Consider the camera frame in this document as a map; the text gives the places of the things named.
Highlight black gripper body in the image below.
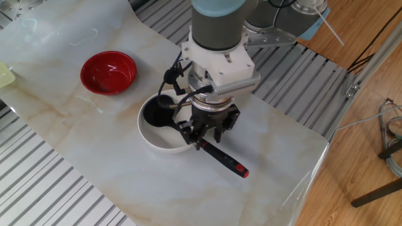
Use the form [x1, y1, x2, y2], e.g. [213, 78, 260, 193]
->
[190, 105, 229, 127]

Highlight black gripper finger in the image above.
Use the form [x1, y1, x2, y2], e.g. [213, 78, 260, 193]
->
[213, 104, 242, 144]
[177, 120, 205, 151]

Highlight black ladle with red accents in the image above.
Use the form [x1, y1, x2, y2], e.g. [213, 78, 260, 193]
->
[142, 95, 251, 179]

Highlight white ceramic bowl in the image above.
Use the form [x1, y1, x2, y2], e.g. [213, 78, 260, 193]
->
[137, 89, 202, 154]

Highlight red bowl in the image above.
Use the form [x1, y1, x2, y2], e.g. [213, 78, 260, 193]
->
[80, 50, 138, 96]

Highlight silver force torque sensor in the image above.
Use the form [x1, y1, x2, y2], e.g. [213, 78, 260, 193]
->
[187, 62, 235, 111]

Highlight marble pattern table mat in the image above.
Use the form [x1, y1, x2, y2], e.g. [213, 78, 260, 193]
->
[0, 0, 330, 226]

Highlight white zip tie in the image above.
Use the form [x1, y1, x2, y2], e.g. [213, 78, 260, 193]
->
[313, 6, 345, 47]

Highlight dark furniture leg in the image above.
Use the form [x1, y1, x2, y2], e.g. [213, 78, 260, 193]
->
[378, 140, 402, 160]
[350, 178, 402, 208]

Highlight pale green plastic basket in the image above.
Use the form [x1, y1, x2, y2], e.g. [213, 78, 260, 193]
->
[0, 62, 16, 89]

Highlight silver perforated metal plate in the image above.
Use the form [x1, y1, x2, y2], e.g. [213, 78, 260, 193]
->
[0, 0, 48, 19]

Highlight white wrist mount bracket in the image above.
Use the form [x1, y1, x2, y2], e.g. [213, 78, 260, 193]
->
[181, 26, 261, 98]

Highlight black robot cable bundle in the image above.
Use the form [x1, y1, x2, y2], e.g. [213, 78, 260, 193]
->
[156, 51, 216, 125]

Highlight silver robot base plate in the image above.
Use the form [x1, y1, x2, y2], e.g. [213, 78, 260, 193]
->
[243, 24, 298, 48]

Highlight silver corner bracket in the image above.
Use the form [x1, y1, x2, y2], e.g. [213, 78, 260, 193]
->
[344, 82, 361, 99]

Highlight black floor cables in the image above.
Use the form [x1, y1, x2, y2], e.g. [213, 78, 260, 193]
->
[346, 6, 402, 75]

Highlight aluminium frame post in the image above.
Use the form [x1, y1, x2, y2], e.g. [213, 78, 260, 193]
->
[325, 20, 402, 142]

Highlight grey coiled cable bundle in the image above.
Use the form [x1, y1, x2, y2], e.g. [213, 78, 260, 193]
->
[378, 99, 402, 179]

